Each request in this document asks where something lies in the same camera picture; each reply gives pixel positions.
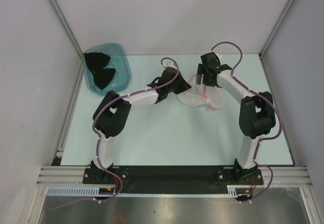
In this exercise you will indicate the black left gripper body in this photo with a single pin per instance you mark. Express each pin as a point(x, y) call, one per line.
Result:
point(177, 86)

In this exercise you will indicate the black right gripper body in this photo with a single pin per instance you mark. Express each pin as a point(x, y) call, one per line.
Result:
point(202, 71)

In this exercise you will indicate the pink mesh laundry bag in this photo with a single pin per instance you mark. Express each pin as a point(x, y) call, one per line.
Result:
point(199, 95)

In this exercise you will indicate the black bra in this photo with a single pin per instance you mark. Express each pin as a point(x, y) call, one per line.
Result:
point(97, 65)

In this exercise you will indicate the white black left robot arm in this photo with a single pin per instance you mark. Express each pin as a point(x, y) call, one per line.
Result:
point(111, 116)

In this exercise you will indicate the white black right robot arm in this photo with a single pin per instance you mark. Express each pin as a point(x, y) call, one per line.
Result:
point(256, 115)

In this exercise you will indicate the teal plastic tub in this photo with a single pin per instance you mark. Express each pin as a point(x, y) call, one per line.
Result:
point(118, 61)

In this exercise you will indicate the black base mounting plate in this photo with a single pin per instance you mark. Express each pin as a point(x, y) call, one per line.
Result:
point(174, 177)

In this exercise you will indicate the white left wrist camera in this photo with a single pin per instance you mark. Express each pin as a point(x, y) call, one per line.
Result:
point(170, 64)

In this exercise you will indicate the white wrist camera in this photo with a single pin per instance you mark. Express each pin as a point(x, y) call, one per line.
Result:
point(218, 55)
point(170, 64)

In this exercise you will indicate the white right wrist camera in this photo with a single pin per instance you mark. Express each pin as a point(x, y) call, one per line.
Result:
point(218, 55)

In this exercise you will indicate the aluminium right corner post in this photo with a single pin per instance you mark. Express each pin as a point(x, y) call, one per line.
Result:
point(279, 22)

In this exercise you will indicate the aluminium corner post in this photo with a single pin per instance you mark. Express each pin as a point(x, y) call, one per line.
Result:
point(66, 27)
point(279, 22)

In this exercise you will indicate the white slotted cable duct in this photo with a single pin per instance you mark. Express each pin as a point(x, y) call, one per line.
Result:
point(226, 191)

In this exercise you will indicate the aluminium left corner post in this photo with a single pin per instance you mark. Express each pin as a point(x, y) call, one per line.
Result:
point(66, 27)

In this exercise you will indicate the aluminium front frame rail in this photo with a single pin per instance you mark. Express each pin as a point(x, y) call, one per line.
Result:
point(276, 175)

